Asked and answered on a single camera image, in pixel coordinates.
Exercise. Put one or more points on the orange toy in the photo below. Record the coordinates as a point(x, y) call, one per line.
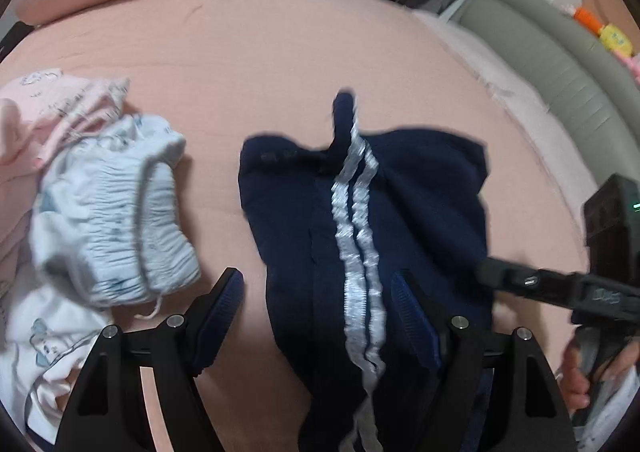
point(587, 17)

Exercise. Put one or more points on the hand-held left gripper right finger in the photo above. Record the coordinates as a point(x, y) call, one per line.
point(412, 317)

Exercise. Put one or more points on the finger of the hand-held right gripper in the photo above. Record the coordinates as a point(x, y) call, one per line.
point(540, 284)

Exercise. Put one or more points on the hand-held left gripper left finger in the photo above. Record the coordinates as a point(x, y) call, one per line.
point(220, 317)

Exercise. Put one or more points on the yellow plush toy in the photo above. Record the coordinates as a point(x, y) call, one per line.
point(617, 39)

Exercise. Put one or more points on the navy pants with silver stripes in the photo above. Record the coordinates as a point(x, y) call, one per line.
point(310, 232)

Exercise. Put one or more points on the light blue elastic-waist garment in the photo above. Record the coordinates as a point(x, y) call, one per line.
point(115, 222)

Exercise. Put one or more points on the white printed garment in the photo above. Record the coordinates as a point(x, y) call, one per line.
point(45, 347)

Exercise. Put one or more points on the person's right hand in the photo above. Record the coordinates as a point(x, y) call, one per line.
point(575, 382)

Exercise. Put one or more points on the grey padded headboard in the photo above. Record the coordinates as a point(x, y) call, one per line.
point(565, 62)

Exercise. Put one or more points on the bed with pink sheet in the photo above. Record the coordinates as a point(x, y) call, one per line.
point(280, 57)

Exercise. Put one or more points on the black object beside bed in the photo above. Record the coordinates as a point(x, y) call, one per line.
point(11, 39)

